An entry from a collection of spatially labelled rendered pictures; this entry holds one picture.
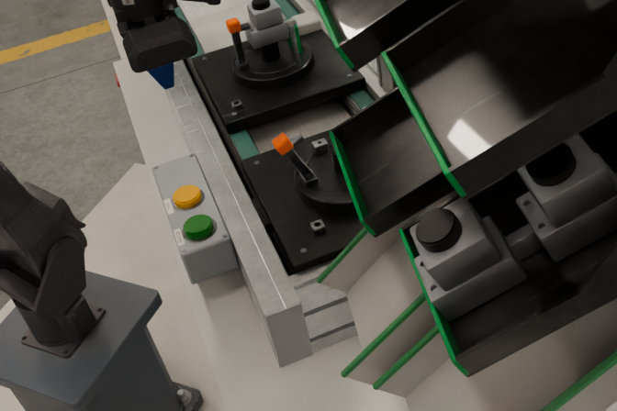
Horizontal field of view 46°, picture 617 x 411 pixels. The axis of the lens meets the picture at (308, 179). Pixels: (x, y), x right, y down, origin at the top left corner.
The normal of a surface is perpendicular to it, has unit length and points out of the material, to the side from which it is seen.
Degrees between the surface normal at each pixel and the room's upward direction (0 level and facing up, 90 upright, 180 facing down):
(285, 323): 90
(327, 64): 0
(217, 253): 90
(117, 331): 0
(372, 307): 45
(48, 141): 0
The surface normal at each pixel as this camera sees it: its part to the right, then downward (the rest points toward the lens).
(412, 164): -0.55, -0.59
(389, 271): -0.79, -0.37
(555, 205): 0.18, 0.61
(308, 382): -0.14, -0.76
